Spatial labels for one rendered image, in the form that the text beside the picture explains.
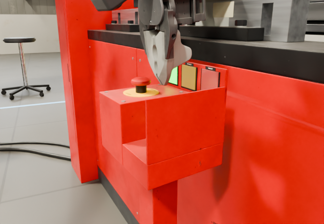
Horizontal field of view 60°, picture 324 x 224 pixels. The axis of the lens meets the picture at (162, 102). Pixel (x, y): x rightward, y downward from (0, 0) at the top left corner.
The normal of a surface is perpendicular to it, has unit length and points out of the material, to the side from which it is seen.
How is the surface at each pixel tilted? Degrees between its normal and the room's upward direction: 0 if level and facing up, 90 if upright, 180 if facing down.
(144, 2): 95
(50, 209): 0
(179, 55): 93
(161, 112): 90
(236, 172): 90
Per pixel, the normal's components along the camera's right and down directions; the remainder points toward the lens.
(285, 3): -0.87, 0.14
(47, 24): 0.39, 0.26
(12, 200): 0.00, -0.96
